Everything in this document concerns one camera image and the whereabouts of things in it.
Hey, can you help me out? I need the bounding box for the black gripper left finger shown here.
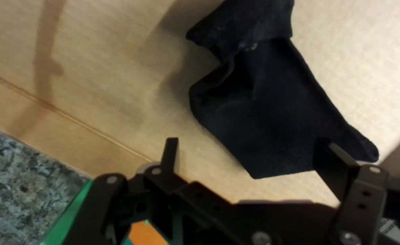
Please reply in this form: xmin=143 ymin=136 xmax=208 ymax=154
xmin=63 ymin=136 xmax=193 ymax=245

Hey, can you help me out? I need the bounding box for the flat cardboard box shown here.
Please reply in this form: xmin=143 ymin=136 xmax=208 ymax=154
xmin=0 ymin=0 xmax=400 ymax=211

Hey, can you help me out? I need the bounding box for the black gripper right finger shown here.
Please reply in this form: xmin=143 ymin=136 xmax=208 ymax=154
xmin=317 ymin=142 xmax=400 ymax=245

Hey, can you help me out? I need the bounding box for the green floral tissue box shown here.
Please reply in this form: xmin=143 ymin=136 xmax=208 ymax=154
xmin=41 ymin=179 xmax=184 ymax=245

